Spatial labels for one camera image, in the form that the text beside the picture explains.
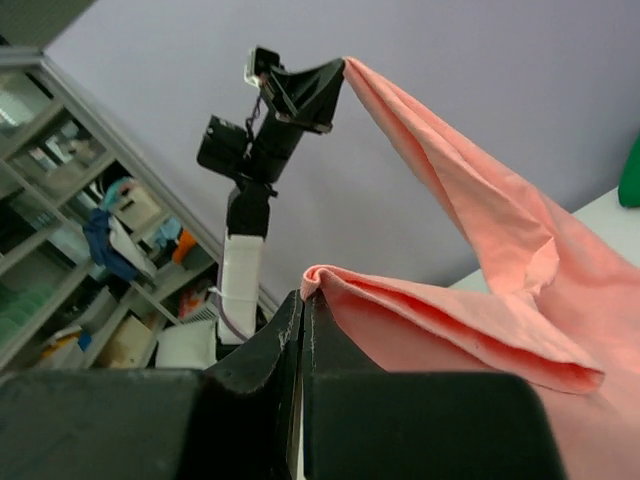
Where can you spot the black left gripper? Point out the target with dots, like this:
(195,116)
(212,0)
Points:
(288,102)

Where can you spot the green folded t shirt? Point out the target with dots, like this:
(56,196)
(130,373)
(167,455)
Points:
(628,188)

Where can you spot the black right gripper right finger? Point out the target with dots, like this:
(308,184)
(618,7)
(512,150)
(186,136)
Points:
(361,422)

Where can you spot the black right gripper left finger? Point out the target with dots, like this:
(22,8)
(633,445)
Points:
(229,421)

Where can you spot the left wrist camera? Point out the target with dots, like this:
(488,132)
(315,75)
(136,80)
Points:
(260,64)

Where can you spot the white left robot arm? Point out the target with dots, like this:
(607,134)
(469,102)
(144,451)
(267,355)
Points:
(246,229)

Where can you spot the pink t shirt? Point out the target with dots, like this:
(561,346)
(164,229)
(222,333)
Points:
(561,308)

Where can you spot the grey metal shelving rack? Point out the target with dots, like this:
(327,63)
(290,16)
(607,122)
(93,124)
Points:
(101,267)

